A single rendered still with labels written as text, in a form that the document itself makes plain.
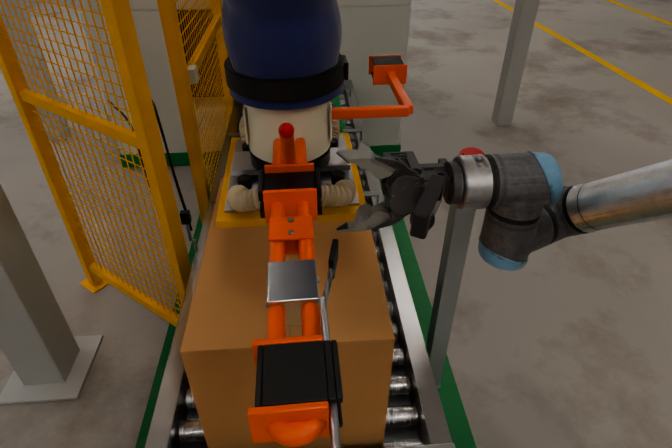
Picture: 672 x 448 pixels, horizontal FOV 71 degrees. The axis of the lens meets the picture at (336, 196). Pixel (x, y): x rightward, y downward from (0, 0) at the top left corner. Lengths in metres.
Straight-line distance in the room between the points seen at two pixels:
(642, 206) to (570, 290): 1.77
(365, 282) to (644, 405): 1.49
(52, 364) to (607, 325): 2.32
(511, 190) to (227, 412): 0.72
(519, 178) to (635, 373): 1.66
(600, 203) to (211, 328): 0.73
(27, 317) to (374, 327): 1.38
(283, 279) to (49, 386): 1.77
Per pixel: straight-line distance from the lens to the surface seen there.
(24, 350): 2.16
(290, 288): 0.58
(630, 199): 0.86
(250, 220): 0.90
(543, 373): 2.21
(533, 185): 0.81
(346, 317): 0.96
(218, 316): 0.99
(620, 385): 2.30
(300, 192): 0.72
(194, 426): 1.34
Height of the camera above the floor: 1.67
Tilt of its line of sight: 34 degrees down
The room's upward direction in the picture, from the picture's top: straight up
